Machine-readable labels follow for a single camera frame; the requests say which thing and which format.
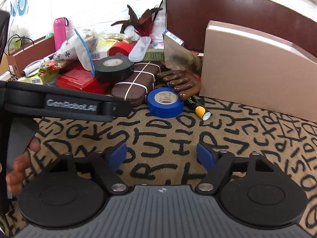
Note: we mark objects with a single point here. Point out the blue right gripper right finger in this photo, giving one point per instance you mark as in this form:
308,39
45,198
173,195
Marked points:
217,165

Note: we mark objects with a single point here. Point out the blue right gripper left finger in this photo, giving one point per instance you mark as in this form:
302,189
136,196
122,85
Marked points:
106,164

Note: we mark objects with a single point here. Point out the person's left hand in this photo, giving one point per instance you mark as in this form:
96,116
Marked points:
16,177

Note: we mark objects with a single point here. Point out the black whiteboard marker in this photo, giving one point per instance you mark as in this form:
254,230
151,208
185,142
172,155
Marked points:
33,68

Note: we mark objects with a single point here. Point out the brown cardboard box left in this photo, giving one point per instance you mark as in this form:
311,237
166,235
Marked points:
19,59

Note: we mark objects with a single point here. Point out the red green candy packet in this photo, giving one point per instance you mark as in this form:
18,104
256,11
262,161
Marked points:
52,66

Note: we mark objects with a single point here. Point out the red flat box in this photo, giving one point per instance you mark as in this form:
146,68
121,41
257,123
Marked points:
79,79

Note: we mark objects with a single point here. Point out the yellow black marker pen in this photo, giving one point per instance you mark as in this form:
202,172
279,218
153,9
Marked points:
200,110

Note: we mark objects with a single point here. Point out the brown glasses case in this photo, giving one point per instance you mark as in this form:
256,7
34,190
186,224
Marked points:
136,88

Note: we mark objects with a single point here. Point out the blue tape roll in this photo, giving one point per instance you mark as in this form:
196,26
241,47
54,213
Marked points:
164,103

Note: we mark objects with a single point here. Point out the zip bag with white cloth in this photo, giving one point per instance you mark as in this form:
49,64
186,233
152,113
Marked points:
79,46

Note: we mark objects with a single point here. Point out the wooden hand massager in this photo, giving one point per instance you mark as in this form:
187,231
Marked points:
184,83

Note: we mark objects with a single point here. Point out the pink water bottle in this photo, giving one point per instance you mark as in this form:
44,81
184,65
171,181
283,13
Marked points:
59,30

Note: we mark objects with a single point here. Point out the black tape roll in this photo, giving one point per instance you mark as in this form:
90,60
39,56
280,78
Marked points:
115,68

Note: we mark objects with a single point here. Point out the tan cardboard storage box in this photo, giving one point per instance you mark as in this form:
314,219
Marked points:
250,67

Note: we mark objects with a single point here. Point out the yellow packet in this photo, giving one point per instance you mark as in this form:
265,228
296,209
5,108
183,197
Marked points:
104,45

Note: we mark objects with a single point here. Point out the white plastic case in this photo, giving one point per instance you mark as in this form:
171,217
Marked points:
138,52

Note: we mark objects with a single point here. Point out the red round tin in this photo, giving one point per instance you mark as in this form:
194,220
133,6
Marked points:
122,48

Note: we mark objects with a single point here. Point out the green rectangular box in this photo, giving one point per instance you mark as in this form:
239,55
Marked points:
153,54

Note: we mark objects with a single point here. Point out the blue white small carton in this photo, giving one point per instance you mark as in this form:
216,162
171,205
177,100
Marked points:
173,37

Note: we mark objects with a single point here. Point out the dark brown wooden board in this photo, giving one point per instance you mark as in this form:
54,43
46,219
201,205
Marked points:
188,20

